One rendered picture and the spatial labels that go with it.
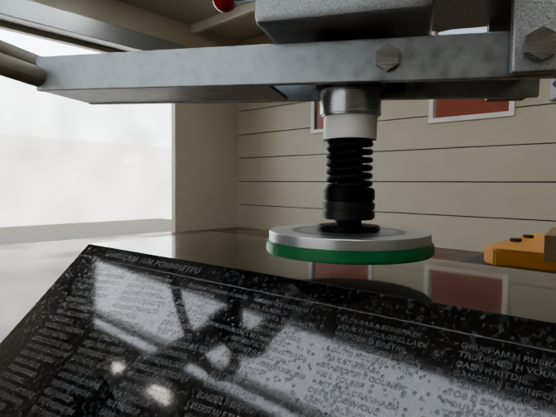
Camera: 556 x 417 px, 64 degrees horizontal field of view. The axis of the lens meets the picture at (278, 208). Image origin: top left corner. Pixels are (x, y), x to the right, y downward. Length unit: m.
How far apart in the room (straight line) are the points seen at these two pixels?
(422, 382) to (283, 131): 8.50
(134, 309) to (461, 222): 6.51
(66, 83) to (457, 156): 6.57
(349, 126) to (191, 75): 0.22
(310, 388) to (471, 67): 0.38
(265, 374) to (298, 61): 0.37
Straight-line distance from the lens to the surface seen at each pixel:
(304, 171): 8.46
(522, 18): 0.55
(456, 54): 0.56
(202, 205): 9.13
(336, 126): 0.58
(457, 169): 7.03
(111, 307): 0.75
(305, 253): 0.51
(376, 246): 0.51
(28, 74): 0.75
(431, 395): 0.44
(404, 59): 0.56
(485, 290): 0.56
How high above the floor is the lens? 0.92
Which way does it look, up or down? 3 degrees down
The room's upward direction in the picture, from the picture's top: 1 degrees clockwise
